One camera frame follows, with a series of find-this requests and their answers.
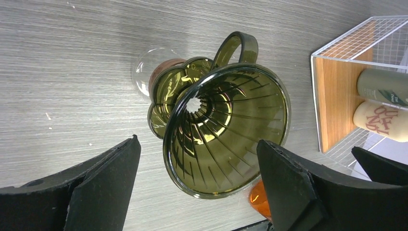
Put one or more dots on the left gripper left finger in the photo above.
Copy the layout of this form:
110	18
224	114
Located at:
91	196

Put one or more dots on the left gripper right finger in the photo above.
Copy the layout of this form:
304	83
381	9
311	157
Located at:
306	196

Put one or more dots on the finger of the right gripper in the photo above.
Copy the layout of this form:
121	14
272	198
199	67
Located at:
380	169

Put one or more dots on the dark green coffee dripper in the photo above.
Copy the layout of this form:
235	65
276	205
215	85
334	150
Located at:
211	114

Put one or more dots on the orange glass carafe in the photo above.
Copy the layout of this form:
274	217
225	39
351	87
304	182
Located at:
258	200

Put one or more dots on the cream lettered bottle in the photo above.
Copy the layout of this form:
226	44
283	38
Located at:
382	119

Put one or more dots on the grey green bottle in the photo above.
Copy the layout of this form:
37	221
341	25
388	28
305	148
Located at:
384	86

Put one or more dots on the clear glass beaker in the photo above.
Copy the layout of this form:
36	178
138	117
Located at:
148	65

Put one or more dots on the white wire shelf rack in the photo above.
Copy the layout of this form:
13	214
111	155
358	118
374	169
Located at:
379	42

